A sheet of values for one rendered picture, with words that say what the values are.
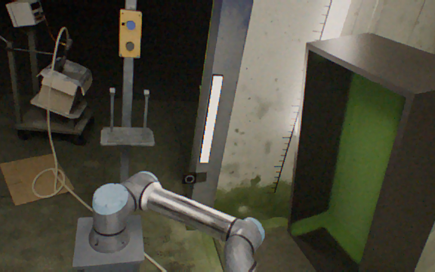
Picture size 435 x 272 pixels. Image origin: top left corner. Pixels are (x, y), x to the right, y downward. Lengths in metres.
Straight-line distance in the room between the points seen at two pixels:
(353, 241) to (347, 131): 0.69
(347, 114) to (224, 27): 0.83
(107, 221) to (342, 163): 1.35
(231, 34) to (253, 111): 0.54
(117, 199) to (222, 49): 1.04
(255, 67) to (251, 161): 0.71
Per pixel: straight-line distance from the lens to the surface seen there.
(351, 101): 1.96
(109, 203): 1.58
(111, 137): 2.26
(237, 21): 2.06
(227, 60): 2.10
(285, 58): 2.24
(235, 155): 2.43
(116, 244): 1.71
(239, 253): 1.37
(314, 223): 2.37
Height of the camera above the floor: 1.92
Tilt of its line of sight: 28 degrees down
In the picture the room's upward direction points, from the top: 10 degrees clockwise
